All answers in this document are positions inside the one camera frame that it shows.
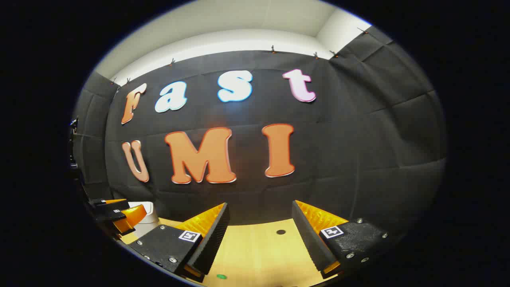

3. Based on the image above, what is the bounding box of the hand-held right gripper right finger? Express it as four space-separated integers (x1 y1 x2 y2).
292 199 394 279

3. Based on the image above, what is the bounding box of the black backdrop cloth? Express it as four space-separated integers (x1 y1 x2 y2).
72 26 447 240

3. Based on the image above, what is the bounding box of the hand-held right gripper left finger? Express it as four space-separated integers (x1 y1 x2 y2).
127 202 231 283

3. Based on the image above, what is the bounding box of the wooden desktop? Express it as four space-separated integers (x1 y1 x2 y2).
120 217 343 287

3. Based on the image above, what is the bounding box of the white desktop garbage bin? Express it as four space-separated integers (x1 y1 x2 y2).
127 201 160 238

